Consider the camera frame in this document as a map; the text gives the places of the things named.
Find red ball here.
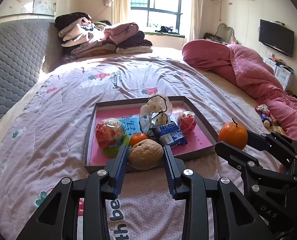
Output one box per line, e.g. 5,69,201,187
177,111,196,135

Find black wall television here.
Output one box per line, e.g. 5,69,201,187
259,19,295,57

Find blue snack packet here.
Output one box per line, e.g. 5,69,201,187
153,122,187,148

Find white drawer cabinet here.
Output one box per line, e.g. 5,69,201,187
263,57,294,91

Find pile of folded clothes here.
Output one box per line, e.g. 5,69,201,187
55,12,153,63

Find person's right hand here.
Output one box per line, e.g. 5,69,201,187
279,164,288,174

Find small toy figures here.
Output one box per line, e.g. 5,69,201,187
255,104,279,128

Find orange tangerine with stem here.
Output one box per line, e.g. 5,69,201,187
218,119,248,150

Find green fuzzy hair scrunchie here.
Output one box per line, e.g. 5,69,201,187
103,134,130,159

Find pink quilted blanket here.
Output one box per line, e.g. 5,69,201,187
181,40,297,141

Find window with dark frame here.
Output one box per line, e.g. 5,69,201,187
128,0,182,34

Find grey quilted headboard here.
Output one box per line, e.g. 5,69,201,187
0,19,62,119

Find colourful toy egg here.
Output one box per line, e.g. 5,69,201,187
95,118,126,148

